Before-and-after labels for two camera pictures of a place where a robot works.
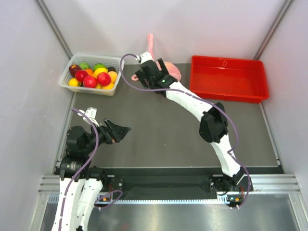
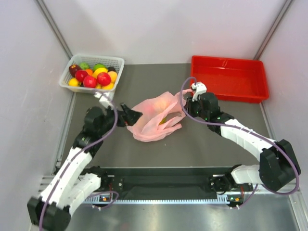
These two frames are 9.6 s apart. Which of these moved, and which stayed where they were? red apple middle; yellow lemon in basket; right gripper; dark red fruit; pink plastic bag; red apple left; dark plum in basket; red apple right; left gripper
Moved: pink plastic bag; left gripper; right gripper
Stayed: red apple left; yellow lemon in basket; red apple middle; red apple right; dark red fruit; dark plum in basket
